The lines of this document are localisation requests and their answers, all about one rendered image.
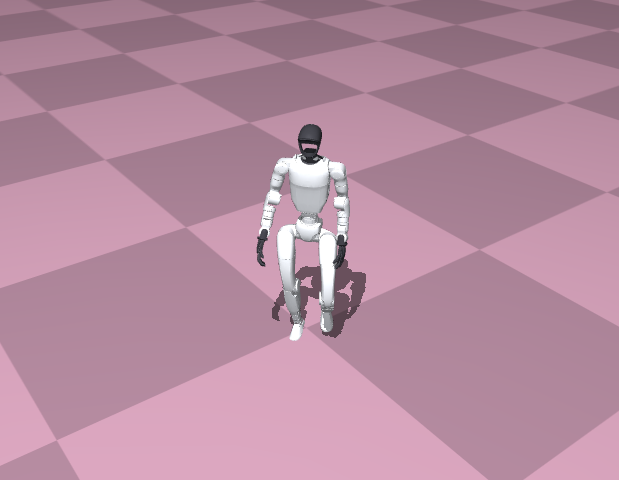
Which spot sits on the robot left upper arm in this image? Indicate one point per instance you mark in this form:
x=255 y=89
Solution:
x=338 y=173

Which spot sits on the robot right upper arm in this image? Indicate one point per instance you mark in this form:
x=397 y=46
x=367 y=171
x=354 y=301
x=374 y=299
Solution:
x=277 y=179

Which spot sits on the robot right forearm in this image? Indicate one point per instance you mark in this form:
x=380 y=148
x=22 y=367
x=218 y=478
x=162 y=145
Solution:
x=268 y=214

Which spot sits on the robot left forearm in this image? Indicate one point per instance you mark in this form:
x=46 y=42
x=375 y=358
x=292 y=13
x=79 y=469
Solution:
x=343 y=220

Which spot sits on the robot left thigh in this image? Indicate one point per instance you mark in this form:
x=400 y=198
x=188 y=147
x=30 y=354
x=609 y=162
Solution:
x=327 y=254

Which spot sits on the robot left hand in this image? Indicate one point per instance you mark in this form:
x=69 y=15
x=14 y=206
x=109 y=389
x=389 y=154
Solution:
x=341 y=251

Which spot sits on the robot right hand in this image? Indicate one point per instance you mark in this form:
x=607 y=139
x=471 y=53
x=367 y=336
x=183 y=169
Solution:
x=262 y=238

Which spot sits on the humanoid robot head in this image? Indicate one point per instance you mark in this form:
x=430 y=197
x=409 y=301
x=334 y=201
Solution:
x=310 y=134

